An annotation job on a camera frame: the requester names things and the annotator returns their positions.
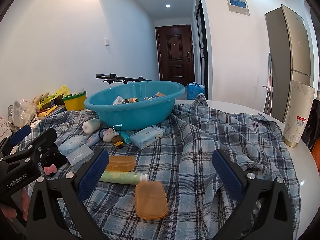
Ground large orange soap box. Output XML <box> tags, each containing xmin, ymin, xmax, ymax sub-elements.
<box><xmin>135</xmin><ymin>181</ymin><xmax>168</xmax><ymax>220</ymax></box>

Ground black bicycle handlebar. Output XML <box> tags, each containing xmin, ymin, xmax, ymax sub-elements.
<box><xmin>96</xmin><ymin>73</ymin><xmax>152</xmax><ymax>83</ymax></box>

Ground small orange plastic box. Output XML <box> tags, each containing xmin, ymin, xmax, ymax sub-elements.
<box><xmin>106</xmin><ymin>155</ymin><xmax>136</xmax><ymax>172</ymax></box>

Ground black jacket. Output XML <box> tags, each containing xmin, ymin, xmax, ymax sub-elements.
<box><xmin>301</xmin><ymin>99</ymin><xmax>320</xmax><ymax>152</ymax></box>

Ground blue plaid cloth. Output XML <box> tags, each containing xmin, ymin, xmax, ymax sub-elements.
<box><xmin>15</xmin><ymin>93</ymin><xmax>300</xmax><ymax>240</ymax></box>

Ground bear printed bag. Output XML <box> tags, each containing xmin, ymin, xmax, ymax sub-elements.
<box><xmin>0</xmin><ymin>116</ymin><xmax>13</xmax><ymax>143</ymax></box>

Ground white rabbit keychain toy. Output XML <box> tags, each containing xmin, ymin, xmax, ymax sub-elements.
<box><xmin>102</xmin><ymin>128</ymin><xmax>116</xmax><ymax>143</ymax></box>

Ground grey cardboard box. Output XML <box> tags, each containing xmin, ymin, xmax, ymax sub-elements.
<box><xmin>66</xmin><ymin>145</ymin><xmax>95</xmax><ymax>170</ymax></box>

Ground green cream tube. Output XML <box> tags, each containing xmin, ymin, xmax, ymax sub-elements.
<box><xmin>99</xmin><ymin>170</ymin><xmax>150</xmax><ymax>185</ymax></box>

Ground large blue tissue packet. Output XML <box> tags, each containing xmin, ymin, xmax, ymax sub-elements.
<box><xmin>130</xmin><ymin>124</ymin><xmax>166</xmax><ymax>150</ymax></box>

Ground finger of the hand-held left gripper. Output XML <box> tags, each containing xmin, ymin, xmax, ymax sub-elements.
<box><xmin>14</xmin><ymin>127</ymin><xmax>58</xmax><ymax>167</ymax></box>
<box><xmin>0</xmin><ymin>124</ymin><xmax>32</xmax><ymax>157</ymax></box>

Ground black framed glass door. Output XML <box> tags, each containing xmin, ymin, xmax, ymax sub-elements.
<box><xmin>194</xmin><ymin>0</ymin><xmax>209</xmax><ymax>100</ymax></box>

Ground clear plastic bags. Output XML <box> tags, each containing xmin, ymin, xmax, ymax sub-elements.
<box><xmin>7</xmin><ymin>99</ymin><xmax>39</xmax><ymax>130</ymax></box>

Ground yellow tub green lid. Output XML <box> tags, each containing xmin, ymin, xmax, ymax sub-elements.
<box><xmin>62</xmin><ymin>91</ymin><xmax>87</xmax><ymax>111</ymax></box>

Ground mop handles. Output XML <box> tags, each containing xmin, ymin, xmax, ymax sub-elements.
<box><xmin>262</xmin><ymin>52</ymin><xmax>273</xmax><ymax>114</ymax></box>

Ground brown bear keychain toy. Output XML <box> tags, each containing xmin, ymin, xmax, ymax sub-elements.
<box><xmin>112</xmin><ymin>135</ymin><xmax>124</xmax><ymax>148</ymax></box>

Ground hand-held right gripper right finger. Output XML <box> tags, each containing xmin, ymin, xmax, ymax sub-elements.
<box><xmin>212</xmin><ymin>149</ymin><xmax>294</xmax><ymax>240</ymax></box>

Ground beige plush toy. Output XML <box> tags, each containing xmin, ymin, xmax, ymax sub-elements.
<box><xmin>34</xmin><ymin>92</ymin><xmax>52</xmax><ymax>105</ymax></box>

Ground gold refrigerator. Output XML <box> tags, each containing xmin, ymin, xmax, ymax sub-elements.
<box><xmin>265</xmin><ymin>4</ymin><xmax>314</xmax><ymax>123</ymax></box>

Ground white plastic bottle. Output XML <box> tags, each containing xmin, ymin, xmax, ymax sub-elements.
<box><xmin>82</xmin><ymin>118</ymin><xmax>102</xmax><ymax>134</ymax></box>

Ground dark brown door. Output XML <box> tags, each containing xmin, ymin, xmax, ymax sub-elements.
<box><xmin>155</xmin><ymin>25</ymin><xmax>195</xmax><ymax>87</ymax></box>

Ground pink and blue tube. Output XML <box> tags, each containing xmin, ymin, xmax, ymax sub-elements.
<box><xmin>86</xmin><ymin>133</ymin><xmax>102</xmax><ymax>147</ymax></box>

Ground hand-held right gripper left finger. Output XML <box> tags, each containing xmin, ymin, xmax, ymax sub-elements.
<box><xmin>26</xmin><ymin>147</ymin><xmax>110</xmax><ymax>240</ymax></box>

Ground small blue tissue packet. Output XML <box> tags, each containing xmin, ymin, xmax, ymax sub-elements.
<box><xmin>58</xmin><ymin>134</ymin><xmax>87</xmax><ymax>155</ymax></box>

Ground person's left hand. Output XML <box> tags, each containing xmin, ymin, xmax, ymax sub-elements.
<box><xmin>0</xmin><ymin>187</ymin><xmax>32</xmax><ymax>230</ymax></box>

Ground blue plastic basin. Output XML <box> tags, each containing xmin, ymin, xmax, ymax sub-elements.
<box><xmin>84</xmin><ymin>80</ymin><xmax>186</xmax><ymax>131</ymax></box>

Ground yellow plastic bag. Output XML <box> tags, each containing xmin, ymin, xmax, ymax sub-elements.
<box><xmin>37</xmin><ymin>85</ymin><xmax>70</xmax><ymax>110</ymax></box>

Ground floral cylinder box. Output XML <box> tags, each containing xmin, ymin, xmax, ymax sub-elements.
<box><xmin>283</xmin><ymin>79</ymin><xmax>315</xmax><ymax>147</ymax></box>

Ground blue plastic bag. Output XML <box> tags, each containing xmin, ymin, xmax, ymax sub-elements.
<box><xmin>187</xmin><ymin>82</ymin><xmax>205</xmax><ymax>100</ymax></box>

